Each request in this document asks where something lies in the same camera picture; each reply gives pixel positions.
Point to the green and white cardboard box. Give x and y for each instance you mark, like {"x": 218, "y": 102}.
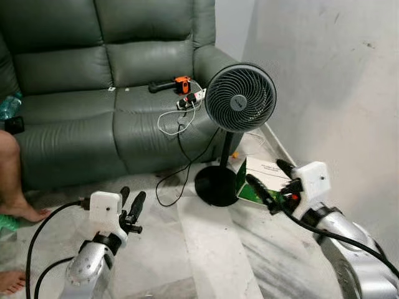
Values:
{"x": 265, "y": 171}

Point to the white power strip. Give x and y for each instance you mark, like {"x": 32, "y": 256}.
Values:
{"x": 193, "y": 98}

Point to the person's bare lower leg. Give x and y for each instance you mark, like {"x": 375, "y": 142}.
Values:
{"x": 9, "y": 174}

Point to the green plastic floor item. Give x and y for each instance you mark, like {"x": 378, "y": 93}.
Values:
{"x": 6, "y": 223}

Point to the orange and black power tool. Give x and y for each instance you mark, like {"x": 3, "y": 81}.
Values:
{"x": 182, "y": 83}

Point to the person's bare foot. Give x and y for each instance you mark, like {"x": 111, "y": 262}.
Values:
{"x": 11, "y": 281}

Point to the small black flat device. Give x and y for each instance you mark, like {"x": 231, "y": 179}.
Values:
{"x": 14, "y": 124}

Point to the dark green leather sofa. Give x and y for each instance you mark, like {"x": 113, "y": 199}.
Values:
{"x": 62, "y": 68}

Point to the clear teal plastic bottle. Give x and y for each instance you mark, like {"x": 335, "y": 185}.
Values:
{"x": 9, "y": 107}

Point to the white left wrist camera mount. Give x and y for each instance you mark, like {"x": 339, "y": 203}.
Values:
{"x": 105, "y": 212}

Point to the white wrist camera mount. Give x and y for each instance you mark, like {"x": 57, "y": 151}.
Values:
{"x": 312, "y": 180}
{"x": 105, "y": 212}

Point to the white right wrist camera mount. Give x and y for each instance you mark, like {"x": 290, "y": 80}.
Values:
{"x": 312, "y": 180}

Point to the black standing pedestal fan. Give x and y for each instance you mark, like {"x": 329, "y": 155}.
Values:
{"x": 240, "y": 99}

